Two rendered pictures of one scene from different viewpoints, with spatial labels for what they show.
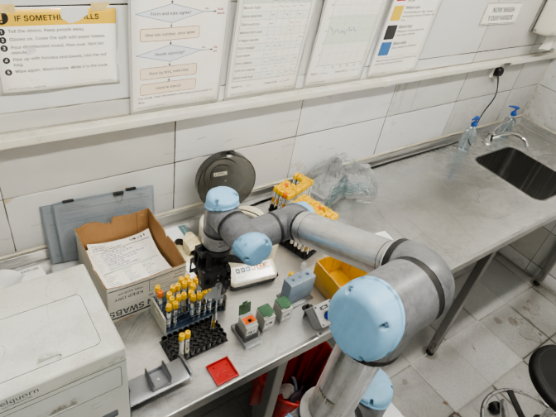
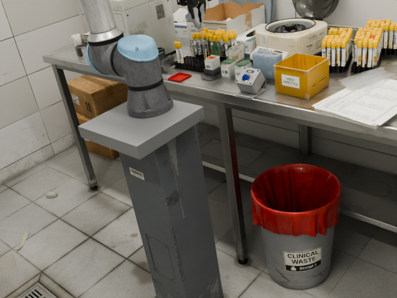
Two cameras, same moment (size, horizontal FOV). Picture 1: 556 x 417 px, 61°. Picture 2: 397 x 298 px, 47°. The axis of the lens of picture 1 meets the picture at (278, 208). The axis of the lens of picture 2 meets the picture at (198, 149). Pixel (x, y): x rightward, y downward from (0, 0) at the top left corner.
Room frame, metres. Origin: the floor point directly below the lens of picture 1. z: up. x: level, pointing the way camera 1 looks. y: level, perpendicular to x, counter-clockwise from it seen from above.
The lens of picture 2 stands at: (0.71, -1.65, 1.51)
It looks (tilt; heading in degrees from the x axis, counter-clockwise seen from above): 29 degrees down; 88
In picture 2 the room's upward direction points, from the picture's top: 9 degrees counter-clockwise
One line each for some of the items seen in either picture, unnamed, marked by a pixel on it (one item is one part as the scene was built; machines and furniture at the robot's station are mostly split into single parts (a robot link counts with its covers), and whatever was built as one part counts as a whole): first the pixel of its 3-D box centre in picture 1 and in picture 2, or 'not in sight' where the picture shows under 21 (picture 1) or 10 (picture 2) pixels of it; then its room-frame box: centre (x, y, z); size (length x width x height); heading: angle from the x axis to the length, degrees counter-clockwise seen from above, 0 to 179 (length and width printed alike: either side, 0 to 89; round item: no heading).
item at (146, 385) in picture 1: (150, 381); (152, 58); (0.65, 0.23, 0.92); 0.21 x 0.07 x 0.05; 132
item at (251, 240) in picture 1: (251, 237); not in sight; (0.78, 0.04, 1.35); 0.11 x 0.11 x 0.08; 45
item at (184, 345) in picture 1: (194, 329); (194, 54); (0.82, 0.16, 0.93); 0.17 x 0.09 x 0.11; 132
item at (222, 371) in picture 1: (222, 371); (179, 77); (0.74, 0.06, 0.88); 0.07 x 0.07 x 0.01; 42
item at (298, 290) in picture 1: (297, 287); (267, 66); (1.06, -0.11, 0.92); 0.10 x 0.07 x 0.10; 134
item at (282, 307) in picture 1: (282, 309); (242, 71); (0.97, -0.08, 0.91); 0.05 x 0.04 x 0.07; 42
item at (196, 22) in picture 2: (213, 293); (191, 18); (0.83, 0.12, 1.09); 0.06 x 0.03 x 0.09; 132
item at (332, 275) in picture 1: (339, 278); (301, 75); (1.14, -0.25, 0.93); 0.13 x 0.13 x 0.10; 39
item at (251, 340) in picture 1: (246, 332); (213, 71); (0.88, 0.02, 0.89); 0.09 x 0.05 x 0.04; 41
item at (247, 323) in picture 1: (247, 326); (212, 65); (0.88, 0.02, 0.92); 0.05 x 0.04 x 0.06; 41
